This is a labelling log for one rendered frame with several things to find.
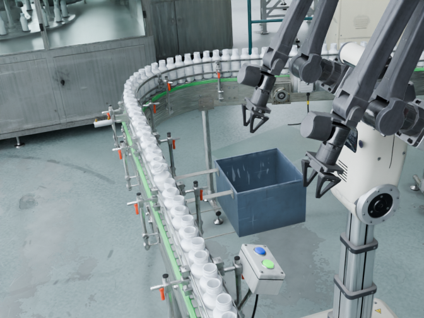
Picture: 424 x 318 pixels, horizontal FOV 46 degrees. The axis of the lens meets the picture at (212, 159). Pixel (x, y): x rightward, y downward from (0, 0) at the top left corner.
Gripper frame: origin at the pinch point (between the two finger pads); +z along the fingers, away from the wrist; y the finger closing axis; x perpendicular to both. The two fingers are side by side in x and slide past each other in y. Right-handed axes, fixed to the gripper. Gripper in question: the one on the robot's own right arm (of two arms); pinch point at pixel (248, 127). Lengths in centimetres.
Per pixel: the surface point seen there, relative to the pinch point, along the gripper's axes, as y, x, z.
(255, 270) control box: 53, -11, 22
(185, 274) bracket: 47, -28, 30
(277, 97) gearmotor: -109, 70, 12
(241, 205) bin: -9.9, 14.8, 36.3
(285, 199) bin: -9.6, 33.5, 30.6
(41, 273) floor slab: -113, -40, 157
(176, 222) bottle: 24.8, -25.4, 27.2
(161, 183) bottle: 2.5, -25.8, 25.7
